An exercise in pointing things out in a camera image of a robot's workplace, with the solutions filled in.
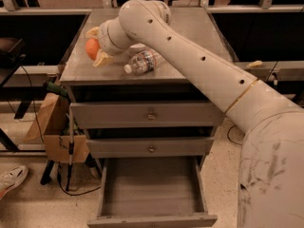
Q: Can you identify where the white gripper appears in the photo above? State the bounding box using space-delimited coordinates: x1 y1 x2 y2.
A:
85 20 119 67

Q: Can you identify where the orange fruit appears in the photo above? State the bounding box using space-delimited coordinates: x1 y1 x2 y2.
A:
85 38 100 61

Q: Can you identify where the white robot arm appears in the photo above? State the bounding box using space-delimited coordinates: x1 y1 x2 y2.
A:
86 0 304 228

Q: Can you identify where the grey wooden drawer cabinet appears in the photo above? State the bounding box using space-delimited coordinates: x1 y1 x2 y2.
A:
59 7 241 173

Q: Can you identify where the grey top drawer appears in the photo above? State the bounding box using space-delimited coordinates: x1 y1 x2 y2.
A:
70 101 224 129

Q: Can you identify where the grey middle drawer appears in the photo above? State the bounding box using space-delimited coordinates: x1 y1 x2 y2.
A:
86 137 214 158

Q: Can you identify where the grey open bottom drawer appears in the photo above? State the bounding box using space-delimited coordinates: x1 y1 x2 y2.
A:
87 157 218 228

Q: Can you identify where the white ceramic bowl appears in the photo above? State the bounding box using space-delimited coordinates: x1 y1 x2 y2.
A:
128 43 146 56

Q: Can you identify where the clear plastic water bottle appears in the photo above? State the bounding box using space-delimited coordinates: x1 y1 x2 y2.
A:
124 49 164 75

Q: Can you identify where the brown cardboard box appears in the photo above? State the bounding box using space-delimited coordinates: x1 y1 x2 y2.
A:
23 92 90 164

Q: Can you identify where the white sneaker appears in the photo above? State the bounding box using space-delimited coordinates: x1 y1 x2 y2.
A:
0 165 29 200

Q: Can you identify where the yellow foam scrap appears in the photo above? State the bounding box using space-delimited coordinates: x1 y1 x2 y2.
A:
246 60 263 68

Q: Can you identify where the green-handled grabber stick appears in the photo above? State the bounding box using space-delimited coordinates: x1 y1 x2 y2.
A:
44 82 74 193

